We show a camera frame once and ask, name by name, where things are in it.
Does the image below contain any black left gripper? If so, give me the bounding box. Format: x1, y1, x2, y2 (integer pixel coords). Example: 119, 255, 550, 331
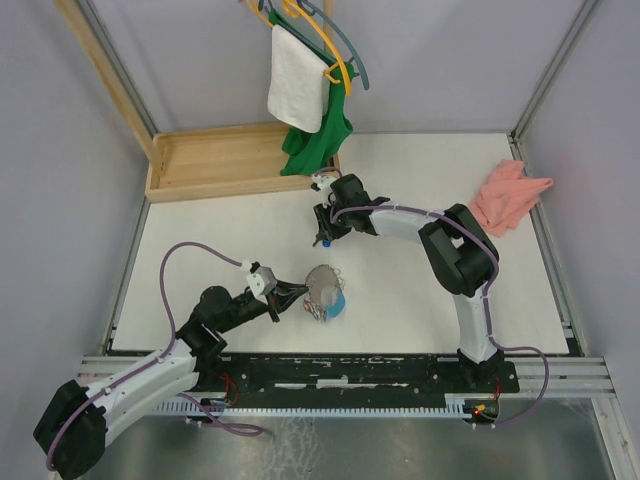
216, 278, 308, 333

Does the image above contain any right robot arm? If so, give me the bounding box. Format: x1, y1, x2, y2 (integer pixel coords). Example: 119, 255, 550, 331
311, 169, 504, 391

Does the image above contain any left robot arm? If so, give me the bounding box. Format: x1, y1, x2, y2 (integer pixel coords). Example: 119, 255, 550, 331
33, 281, 308, 479

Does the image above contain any green garment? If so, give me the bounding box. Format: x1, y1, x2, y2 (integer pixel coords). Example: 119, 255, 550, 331
268, 10, 360, 178

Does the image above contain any wooden tray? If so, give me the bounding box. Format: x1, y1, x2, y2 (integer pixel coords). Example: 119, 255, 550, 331
145, 123, 311, 203

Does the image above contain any white towel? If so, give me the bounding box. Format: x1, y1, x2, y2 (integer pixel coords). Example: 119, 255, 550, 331
267, 25, 330, 133

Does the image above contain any green hanger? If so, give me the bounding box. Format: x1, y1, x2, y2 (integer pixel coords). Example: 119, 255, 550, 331
268, 9, 339, 67

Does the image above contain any pink cloth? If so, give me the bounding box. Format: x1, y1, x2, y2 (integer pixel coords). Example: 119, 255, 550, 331
469, 159, 554, 237

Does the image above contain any grey hanger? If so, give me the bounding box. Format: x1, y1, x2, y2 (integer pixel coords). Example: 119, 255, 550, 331
259, 0, 372, 92

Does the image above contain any yellow hanger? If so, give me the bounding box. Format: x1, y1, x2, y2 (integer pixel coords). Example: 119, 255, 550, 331
244, 0, 354, 96

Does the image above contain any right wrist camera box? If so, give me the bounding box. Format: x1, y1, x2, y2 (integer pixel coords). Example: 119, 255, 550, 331
311, 172, 340, 194

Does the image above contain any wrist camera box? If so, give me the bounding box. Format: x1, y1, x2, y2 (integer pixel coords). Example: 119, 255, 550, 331
311, 172, 340, 194
242, 262, 277, 297

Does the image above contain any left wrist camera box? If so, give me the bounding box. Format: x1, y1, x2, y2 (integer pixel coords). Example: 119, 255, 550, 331
242, 262, 277, 297

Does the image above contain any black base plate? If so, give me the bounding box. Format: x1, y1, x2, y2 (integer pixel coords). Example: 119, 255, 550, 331
187, 353, 520, 408

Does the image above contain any white slotted cable duct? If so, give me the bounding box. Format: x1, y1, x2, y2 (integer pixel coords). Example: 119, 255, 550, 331
151, 397, 472, 420

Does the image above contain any wooden rack post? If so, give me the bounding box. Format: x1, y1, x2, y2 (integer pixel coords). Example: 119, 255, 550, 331
54, 1, 166, 176

